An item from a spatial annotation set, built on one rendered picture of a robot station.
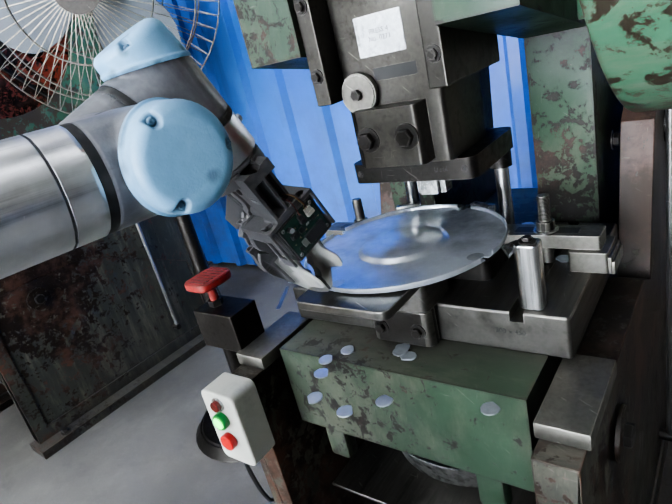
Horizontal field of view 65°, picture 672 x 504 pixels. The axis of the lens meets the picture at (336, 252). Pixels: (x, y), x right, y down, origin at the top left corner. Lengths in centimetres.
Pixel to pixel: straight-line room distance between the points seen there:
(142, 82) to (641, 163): 79
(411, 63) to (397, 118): 7
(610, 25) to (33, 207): 39
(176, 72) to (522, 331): 51
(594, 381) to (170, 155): 54
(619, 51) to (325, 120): 193
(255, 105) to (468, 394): 209
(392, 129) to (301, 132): 176
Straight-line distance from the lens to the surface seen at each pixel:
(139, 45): 51
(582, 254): 79
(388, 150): 74
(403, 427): 80
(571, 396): 68
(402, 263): 70
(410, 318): 75
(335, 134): 235
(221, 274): 91
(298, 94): 242
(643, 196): 102
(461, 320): 76
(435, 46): 67
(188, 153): 35
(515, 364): 73
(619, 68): 49
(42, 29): 140
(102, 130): 36
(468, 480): 96
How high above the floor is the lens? 107
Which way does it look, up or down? 21 degrees down
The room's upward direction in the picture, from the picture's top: 14 degrees counter-clockwise
